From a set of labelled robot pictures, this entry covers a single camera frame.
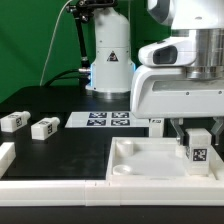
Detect white U-shaped fence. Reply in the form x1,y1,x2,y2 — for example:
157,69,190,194
0,142,224,206

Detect white cable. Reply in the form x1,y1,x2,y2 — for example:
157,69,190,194
39,0,73,87

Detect white marker sheet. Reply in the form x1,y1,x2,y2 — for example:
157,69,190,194
65,111,149,128

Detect white square tabletop part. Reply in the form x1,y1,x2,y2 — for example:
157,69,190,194
106,137,224,182

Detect black cables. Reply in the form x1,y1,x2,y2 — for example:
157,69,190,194
43,68,92,88

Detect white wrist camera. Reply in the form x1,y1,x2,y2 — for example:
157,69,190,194
138,37,196,67

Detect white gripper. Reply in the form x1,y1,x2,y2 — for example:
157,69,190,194
130,66,224,145

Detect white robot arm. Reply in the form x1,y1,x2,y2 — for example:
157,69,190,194
87,0,224,137

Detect black camera stand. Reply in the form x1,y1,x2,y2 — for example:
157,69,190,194
65,0,118,70

